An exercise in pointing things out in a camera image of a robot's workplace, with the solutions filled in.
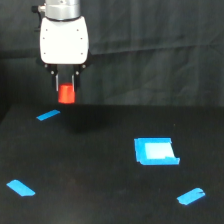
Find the blue tape strip near right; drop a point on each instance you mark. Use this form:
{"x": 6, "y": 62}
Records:
{"x": 191, "y": 196}

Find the blue tape strip far left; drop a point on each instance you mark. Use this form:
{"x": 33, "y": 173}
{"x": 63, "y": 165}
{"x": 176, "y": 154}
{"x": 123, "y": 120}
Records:
{"x": 48, "y": 115}

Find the black backdrop curtain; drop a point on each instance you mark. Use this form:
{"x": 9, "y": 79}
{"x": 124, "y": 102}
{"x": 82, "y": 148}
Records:
{"x": 145, "y": 52}

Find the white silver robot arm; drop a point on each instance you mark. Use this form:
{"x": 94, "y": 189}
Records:
{"x": 59, "y": 10}

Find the blue tape strip near left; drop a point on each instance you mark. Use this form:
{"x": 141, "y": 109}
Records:
{"x": 20, "y": 188}

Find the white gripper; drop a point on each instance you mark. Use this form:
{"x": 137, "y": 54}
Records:
{"x": 64, "y": 43}

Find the red hexagonal block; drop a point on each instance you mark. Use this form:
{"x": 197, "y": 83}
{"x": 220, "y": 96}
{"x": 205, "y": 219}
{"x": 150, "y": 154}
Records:
{"x": 66, "y": 93}

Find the blue tape strip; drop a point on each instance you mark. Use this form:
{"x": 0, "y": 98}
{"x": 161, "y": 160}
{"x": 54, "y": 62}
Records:
{"x": 191, "y": 196}
{"x": 20, "y": 188}
{"x": 48, "y": 115}

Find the blue tape square marker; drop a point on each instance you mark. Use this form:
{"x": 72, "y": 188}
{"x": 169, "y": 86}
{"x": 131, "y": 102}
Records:
{"x": 155, "y": 151}

